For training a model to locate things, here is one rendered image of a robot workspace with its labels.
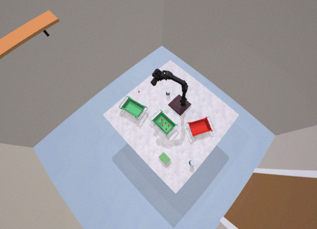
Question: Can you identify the green rectangular block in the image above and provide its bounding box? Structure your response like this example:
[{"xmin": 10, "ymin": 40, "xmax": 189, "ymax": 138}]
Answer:
[{"xmin": 159, "ymin": 153, "xmax": 170, "ymax": 164}]

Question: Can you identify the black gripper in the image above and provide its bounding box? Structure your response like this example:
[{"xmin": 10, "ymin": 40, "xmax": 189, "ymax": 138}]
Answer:
[{"xmin": 151, "ymin": 77, "xmax": 161, "ymax": 86}]

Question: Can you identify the green plastic tray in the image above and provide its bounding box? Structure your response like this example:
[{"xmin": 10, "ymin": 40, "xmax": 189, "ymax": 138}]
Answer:
[
  {"xmin": 151, "ymin": 111, "xmax": 177, "ymax": 136},
  {"xmin": 118, "ymin": 95, "xmax": 148, "ymax": 119}
]

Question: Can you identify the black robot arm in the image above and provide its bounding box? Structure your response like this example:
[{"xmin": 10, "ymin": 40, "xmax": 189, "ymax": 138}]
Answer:
[{"xmin": 152, "ymin": 68, "xmax": 188, "ymax": 107}]

